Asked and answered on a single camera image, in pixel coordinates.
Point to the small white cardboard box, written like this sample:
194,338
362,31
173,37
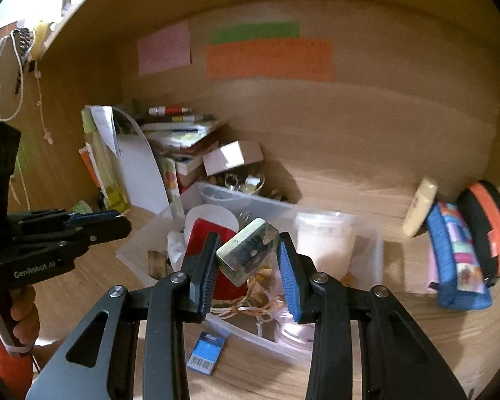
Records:
232,156

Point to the green sticky note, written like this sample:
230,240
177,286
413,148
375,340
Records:
255,31

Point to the pink sticky note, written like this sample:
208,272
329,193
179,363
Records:
166,49

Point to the white plastic bag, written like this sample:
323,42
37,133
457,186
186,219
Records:
176,249

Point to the orange sticky note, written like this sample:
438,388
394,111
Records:
279,58

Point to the cream lotion bottle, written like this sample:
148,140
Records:
420,206

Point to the blue staples box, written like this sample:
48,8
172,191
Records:
206,352

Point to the stack of books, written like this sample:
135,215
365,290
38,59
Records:
180,136

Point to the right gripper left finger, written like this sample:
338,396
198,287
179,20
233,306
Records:
97,359

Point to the beige tape roll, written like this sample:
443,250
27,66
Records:
328,240

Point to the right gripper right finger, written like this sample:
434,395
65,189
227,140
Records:
398,361

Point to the left hand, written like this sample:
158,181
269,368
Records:
25,313

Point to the orange book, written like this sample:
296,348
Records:
86,158

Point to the black orange zip case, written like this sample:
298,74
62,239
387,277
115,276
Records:
479,205

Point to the silver metal box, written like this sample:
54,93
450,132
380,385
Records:
244,254

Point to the blue patchwork pouch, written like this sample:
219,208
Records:
454,268

